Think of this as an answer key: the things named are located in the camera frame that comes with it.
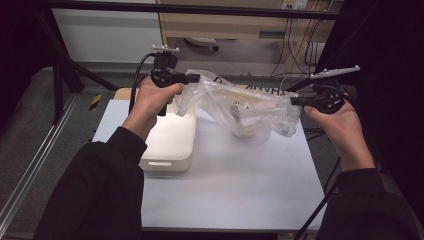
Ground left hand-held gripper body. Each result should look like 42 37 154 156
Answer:
149 44 185 117

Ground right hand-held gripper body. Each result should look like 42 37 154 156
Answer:
306 65 362 114

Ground clear smiley print plastic bag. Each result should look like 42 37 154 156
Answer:
174 69 303 143

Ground white plastic bin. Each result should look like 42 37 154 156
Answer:
138 99 197 173

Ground person's left hand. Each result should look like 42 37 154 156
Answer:
121 77 185 142

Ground person's right hand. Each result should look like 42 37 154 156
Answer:
303 98 376 173

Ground black metal stand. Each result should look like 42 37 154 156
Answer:
283 74 321 96
33 6 119 124

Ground grey office chair base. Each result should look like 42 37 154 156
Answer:
184 36 220 52

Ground wooden desk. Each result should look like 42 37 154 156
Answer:
156 0 344 73

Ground white cabinet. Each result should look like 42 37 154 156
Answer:
49 8 167 65

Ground yellow black floor tape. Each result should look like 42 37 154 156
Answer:
88 93 103 112

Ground black curtain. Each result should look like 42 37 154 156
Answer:
0 0 54 128
319 0 424 228

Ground white power outlet strip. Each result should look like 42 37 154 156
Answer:
281 0 309 10

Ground white paper table mat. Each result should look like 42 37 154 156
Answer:
92 99 326 231

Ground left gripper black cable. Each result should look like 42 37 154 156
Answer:
128 52 158 114

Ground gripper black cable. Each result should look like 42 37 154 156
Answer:
293 156 343 240
128 52 158 114

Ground black floor cable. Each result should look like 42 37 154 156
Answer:
301 126 326 141

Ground black background cables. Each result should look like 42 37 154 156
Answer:
271 18 329 78

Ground black metal frame bar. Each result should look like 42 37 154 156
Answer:
33 0 361 21

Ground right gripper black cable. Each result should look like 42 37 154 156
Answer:
293 156 343 240

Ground aluminium floor rail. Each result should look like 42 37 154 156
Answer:
0 94 79 228

